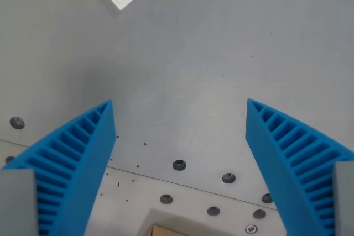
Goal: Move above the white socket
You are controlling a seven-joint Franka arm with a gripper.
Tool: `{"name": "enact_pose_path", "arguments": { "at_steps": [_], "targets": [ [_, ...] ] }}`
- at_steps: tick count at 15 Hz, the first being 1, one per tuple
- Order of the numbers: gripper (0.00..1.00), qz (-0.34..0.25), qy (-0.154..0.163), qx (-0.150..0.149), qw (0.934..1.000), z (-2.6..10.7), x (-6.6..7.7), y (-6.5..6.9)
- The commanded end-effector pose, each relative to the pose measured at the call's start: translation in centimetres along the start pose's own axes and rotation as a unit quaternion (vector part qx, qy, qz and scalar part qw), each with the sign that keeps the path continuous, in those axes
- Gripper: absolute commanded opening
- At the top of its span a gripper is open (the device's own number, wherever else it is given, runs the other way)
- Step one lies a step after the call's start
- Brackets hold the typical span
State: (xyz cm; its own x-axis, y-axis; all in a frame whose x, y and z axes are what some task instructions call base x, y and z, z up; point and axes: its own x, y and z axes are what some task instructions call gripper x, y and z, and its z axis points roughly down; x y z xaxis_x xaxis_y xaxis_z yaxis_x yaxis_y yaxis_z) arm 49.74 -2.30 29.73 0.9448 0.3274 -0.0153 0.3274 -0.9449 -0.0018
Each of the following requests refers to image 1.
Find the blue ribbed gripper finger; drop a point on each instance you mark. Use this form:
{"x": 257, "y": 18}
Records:
{"x": 276, "y": 147}
{"x": 83, "y": 147}

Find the countersunk grey screw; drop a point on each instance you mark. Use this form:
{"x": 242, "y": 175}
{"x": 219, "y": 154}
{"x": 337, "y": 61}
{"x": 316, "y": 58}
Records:
{"x": 17, "y": 123}
{"x": 229, "y": 178}
{"x": 166, "y": 199}

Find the shiny silver screw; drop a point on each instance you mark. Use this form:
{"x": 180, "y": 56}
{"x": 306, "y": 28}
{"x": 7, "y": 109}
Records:
{"x": 251, "y": 229}

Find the brown cardboard piece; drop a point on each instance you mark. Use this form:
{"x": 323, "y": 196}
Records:
{"x": 163, "y": 231}

